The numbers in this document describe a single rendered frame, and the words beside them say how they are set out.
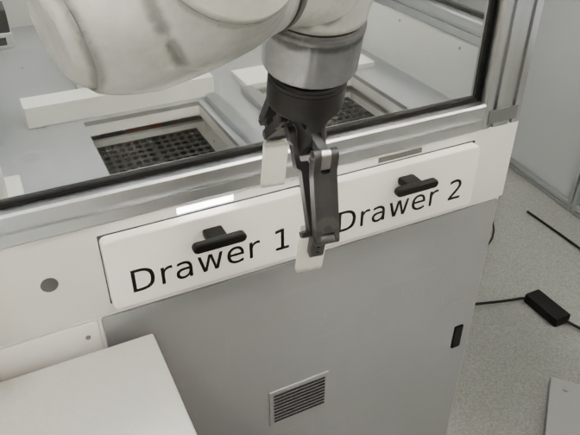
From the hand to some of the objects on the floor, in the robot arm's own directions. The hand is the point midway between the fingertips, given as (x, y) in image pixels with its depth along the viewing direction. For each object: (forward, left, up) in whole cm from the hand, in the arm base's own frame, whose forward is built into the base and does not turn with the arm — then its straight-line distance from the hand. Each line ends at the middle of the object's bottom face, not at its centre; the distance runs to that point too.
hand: (289, 217), depth 73 cm
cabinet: (+56, +17, -101) cm, 116 cm away
